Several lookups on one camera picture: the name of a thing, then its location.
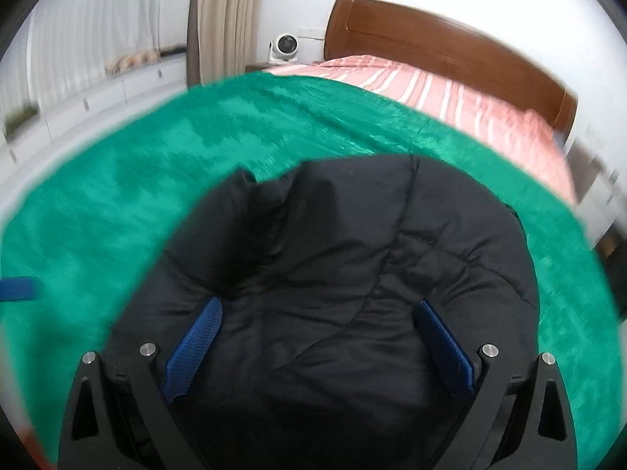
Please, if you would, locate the black puffer jacket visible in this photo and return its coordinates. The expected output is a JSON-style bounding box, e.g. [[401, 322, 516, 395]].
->
[[100, 153, 540, 470]]

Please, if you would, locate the dark nightstand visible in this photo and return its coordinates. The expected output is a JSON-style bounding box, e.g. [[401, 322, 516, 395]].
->
[[245, 61, 314, 74]]

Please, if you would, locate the white sheer curtain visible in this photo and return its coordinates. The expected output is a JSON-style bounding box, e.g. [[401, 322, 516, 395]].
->
[[0, 0, 197, 118]]

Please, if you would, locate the pink striped bedsheet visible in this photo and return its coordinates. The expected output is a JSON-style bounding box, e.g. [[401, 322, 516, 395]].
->
[[262, 54, 578, 204]]

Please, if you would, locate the wooden bed headboard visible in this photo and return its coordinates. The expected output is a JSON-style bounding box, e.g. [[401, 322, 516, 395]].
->
[[323, 0, 580, 139]]

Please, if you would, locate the white round fan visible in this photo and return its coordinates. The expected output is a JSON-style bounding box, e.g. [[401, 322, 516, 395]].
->
[[267, 33, 302, 64]]

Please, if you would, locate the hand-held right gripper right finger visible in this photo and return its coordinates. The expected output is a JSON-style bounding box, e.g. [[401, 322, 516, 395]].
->
[[414, 298, 580, 470]]

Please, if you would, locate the white drawer cabinet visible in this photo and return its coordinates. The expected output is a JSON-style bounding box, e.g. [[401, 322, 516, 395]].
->
[[0, 51, 189, 167]]

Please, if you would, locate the beige curtain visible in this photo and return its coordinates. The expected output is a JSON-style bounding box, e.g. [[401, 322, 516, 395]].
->
[[186, 0, 268, 88]]

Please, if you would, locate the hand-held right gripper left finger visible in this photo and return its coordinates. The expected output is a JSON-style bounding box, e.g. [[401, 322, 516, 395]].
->
[[58, 296, 224, 470]]

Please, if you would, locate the green plush blanket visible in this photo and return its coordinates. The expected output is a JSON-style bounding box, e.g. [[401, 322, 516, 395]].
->
[[0, 71, 617, 470]]

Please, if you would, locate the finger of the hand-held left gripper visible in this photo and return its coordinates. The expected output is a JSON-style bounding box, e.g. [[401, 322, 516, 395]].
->
[[0, 277, 44, 303]]

